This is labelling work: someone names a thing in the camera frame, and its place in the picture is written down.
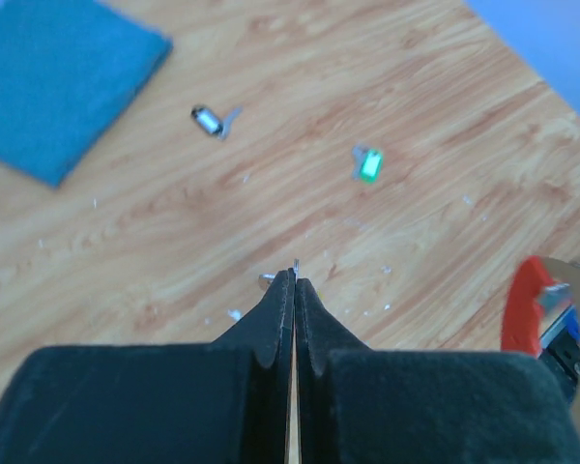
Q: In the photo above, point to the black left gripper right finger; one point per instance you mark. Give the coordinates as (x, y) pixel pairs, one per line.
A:
(360, 405)

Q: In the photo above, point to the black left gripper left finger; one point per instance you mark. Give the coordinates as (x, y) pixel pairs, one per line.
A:
(225, 401)

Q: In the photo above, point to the blue tagged key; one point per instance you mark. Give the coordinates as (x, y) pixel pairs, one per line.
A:
(561, 339)

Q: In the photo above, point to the red-handled metal key organizer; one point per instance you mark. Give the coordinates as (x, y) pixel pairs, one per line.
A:
(541, 288)

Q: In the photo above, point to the green tagged key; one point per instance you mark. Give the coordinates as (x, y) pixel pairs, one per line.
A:
(368, 163)

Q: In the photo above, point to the black tagged key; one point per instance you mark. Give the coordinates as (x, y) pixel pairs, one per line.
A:
(207, 120)

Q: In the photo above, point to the folded blue cloth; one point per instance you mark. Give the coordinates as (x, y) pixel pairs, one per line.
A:
(68, 70)

